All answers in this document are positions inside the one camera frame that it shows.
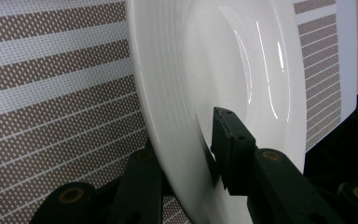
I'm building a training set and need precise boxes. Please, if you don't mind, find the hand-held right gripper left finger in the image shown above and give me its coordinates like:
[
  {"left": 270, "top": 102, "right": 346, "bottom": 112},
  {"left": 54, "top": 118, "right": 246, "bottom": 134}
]
[{"left": 106, "top": 148, "right": 166, "bottom": 224}]

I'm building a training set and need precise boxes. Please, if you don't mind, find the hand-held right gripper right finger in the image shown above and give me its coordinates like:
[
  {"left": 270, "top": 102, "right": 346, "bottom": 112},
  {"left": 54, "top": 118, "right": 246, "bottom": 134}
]
[{"left": 210, "top": 106, "right": 347, "bottom": 224}]

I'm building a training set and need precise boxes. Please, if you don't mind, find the white plate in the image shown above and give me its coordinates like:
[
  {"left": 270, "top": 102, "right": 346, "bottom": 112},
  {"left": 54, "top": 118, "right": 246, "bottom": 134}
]
[{"left": 124, "top": 0, "right": 308, "bottom": 224}]

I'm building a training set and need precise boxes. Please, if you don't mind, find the striped placemat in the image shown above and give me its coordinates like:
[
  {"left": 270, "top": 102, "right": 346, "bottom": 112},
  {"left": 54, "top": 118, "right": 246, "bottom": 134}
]
[{"left": 0, "top": 0, "right": 343, "bottom": 224}]

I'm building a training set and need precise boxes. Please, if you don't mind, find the white paper sheet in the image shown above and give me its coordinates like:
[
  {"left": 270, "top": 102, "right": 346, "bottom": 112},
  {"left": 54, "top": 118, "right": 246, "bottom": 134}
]
[{"left": 335, "top": 0, "right": 358, "bottom": 117}]

